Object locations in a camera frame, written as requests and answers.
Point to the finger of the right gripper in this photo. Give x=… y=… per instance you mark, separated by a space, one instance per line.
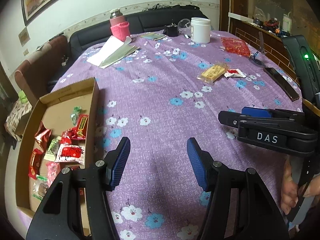
x=256 y=112
x=230 y=119

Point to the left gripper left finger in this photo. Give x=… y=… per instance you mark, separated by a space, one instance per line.
x=115 y=163

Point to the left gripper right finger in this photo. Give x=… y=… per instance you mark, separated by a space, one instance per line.
x=202 y=164

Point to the yellow biscuit packet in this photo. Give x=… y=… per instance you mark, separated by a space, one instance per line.
x=213 y=73

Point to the white red snack packet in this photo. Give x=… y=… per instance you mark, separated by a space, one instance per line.
x=70 y=154

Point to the small red candy packet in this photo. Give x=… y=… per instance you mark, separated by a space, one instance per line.
x=68 y=136

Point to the small green candy packet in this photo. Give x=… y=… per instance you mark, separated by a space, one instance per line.
x=75 y=114

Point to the pink snack packet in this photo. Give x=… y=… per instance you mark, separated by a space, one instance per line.
x=53 y=170

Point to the red green-label snack packet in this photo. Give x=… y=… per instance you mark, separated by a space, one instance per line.
x=81 y=127

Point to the pale green snack packet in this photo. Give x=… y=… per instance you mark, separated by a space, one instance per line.
x=51 y=152

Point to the red gold foil snack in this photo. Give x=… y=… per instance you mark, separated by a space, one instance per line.
x=42 y=136

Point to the clear green-edged snack packet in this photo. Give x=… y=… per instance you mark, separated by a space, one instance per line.
x=40 y=187

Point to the red black-label snack packet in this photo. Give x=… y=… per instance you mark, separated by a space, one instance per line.
x=34 y=163

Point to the person's right hand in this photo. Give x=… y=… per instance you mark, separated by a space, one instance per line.
x=290 y=190

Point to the black smartphone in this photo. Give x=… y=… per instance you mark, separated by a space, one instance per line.
x=282 y=83

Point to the cardboard box tray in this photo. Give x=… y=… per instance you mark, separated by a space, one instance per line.
x=59 y=133

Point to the red mesh gift bag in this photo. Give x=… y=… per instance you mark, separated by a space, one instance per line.
x=236 y=46

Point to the wooden side shelf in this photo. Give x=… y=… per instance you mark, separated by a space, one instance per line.
x=273 y=45

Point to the purple floral tablecloth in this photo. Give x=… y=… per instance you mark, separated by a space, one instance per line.
x=154 y=98

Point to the white plastic jar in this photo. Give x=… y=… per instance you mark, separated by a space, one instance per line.
x=200 y=29

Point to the clear glass bowl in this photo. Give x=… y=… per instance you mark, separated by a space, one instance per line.
x=184 y=26

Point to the black small container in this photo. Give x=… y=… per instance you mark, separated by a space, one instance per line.
x=171 y=30

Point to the small green booklet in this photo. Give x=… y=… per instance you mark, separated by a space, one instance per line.
x=153 y=36

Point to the white and green papers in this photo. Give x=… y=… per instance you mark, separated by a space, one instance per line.
x=112 y=51

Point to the brown armchair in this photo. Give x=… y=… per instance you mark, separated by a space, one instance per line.
x=38 y=74

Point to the pink sleeved thermos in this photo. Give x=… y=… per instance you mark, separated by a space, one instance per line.
x=119 y=26

